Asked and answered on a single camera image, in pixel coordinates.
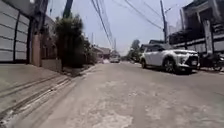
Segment dark green bush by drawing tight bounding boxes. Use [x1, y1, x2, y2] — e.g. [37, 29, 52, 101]
[53, 14, 86, 70]

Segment sloped concrete pavement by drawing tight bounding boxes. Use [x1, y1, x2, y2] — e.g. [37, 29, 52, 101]
[0, 63, 98, 121]

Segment vehicle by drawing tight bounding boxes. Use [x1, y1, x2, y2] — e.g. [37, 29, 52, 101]
[108, 54, 121, 64]

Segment white fence with pillars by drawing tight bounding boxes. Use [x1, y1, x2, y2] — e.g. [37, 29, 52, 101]
[171, 19, 224, 56]

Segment low building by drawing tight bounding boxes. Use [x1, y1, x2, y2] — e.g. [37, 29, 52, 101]
[89, 44, 113, 65]

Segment thin utility pole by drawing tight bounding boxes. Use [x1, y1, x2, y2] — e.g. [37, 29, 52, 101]
[158, 0, 169, 45]

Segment multi-storey building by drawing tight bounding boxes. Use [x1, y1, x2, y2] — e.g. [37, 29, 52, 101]
[169, 0, 224, 46]

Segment dark utility pole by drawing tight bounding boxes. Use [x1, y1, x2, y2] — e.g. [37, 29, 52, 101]
[62, 0, 75, 20]

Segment grey asphalt road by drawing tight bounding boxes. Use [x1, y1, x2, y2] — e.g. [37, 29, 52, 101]
[13, 61, 224, 128]

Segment tree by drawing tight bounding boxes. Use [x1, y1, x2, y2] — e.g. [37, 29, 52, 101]
[126, 39, 143, 63]

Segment overhead wires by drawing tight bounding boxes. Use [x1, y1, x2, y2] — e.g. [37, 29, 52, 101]
[89, 0, 168, 50]

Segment white car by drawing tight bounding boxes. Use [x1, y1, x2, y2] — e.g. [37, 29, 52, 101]
[138, 43, 201, 75]

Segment white panelled fence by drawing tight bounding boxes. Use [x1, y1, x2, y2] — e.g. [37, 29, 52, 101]
[0, 0, 33, 64]

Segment motorcycle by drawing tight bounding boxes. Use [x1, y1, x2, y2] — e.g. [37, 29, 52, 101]
[199, 52, 224, 73]

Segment tan gate pillar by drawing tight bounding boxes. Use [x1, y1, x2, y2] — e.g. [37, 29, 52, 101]
[31, 33, 43, 67]

